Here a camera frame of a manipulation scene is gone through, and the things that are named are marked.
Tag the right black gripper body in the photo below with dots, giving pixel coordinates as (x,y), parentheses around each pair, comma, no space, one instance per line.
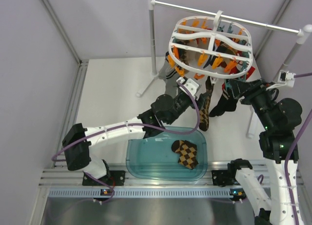
(260,98)

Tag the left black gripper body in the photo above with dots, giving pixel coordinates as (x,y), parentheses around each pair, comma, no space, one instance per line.
(181,104)

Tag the brown argyle sock front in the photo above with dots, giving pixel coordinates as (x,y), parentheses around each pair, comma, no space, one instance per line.
(204,112)

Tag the brown argyle sock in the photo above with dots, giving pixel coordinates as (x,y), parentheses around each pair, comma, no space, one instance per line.
(187,153)
(204,112)

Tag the white oval clip hanger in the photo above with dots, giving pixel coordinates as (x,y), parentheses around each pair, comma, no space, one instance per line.
(207,46)

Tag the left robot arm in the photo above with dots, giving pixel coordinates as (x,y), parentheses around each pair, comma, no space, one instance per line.
(80,142)

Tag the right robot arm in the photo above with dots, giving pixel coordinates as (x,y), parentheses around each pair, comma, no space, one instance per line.
(283,126)

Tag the black sock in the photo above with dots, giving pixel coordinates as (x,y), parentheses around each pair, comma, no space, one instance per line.
(226,103)

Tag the red sock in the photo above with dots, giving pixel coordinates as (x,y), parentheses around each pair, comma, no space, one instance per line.
(250,72)

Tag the grey striped sock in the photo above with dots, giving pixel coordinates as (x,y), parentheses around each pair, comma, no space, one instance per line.
(169,76)

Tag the brown argyle sock back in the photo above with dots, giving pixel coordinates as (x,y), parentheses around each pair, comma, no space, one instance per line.
(187,153)

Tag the teal plastic basin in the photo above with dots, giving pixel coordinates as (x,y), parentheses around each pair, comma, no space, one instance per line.
(154,157)

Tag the white drying rack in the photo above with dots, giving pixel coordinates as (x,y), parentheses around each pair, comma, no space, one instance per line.
(302,34)

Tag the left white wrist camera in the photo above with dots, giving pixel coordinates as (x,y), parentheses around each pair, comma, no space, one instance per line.
(191,85)

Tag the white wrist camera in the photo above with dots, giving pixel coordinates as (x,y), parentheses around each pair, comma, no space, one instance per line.
(191,85)
(286,78)

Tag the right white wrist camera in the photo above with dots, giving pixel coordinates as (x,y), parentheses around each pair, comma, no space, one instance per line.
(286,78)

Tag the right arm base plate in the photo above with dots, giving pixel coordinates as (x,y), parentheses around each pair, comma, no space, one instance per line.
(223,178)

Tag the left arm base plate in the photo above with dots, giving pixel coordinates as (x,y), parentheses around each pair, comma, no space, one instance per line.
(116,178)

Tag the perforated cable duct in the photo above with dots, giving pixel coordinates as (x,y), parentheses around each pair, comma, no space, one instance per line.
(145,192)

